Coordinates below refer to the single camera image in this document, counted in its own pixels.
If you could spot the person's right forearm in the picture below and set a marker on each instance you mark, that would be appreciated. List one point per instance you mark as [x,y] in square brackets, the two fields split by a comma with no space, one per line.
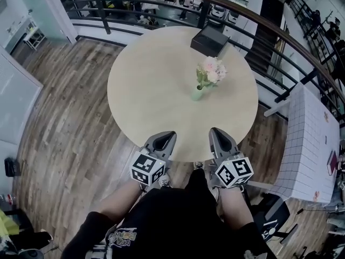
[235,209]

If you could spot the white shelf cart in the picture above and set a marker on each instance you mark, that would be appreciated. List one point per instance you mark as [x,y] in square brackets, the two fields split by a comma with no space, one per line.
[33,35]

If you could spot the dark metal railing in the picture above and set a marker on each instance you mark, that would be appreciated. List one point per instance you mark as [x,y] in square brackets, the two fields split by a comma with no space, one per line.
[269,20]

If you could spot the yellow cloth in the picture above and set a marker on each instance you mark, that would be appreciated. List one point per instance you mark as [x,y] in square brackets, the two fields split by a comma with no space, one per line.
[6,223]

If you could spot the person's black printed shirt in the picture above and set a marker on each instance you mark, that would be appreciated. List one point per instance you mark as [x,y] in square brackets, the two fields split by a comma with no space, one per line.
[175,225]

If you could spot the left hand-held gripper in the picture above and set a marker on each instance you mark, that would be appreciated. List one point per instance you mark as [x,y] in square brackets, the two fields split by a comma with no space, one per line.
[147,169]

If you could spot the black box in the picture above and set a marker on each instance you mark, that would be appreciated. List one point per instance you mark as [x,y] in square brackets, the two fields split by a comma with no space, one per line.
[208,40]

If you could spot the white tiled table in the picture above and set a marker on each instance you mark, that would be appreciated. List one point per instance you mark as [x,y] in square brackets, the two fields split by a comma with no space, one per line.
[310,150]

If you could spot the person's black trousers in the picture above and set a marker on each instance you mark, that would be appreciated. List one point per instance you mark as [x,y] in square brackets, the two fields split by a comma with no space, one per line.
[199,182]

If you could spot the dark red book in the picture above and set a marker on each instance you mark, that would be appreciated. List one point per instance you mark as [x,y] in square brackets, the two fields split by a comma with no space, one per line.
[332,163]

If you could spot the pale green vase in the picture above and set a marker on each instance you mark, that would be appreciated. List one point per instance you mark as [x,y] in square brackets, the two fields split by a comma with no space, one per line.
[196,94]

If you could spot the black office chair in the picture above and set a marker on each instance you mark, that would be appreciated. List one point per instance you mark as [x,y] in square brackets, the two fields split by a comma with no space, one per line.
[275,217]

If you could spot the person's left forearm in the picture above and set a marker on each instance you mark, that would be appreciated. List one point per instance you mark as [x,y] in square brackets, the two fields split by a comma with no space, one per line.
[121,202]

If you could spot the small black case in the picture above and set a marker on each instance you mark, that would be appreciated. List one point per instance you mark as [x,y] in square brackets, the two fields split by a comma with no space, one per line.
[11,166]

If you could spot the white cabinet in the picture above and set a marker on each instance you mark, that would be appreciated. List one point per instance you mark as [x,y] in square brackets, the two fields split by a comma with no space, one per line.
[16,98]

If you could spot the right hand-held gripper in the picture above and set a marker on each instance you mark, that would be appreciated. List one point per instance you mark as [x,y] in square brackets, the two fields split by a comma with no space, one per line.
[234,173]

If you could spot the person's shoe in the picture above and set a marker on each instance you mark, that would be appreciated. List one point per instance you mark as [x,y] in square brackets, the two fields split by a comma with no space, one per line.
[199,165]
[165,182]

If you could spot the person's right shoe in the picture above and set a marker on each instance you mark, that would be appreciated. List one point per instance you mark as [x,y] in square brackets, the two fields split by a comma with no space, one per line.
[199,165]

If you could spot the pink flowers bouquet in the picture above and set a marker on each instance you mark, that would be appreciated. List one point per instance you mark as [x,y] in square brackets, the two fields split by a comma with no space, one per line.
[211,70]

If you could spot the person's left shoe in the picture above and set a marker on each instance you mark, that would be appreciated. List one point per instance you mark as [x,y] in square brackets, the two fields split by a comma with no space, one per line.
[165,182]

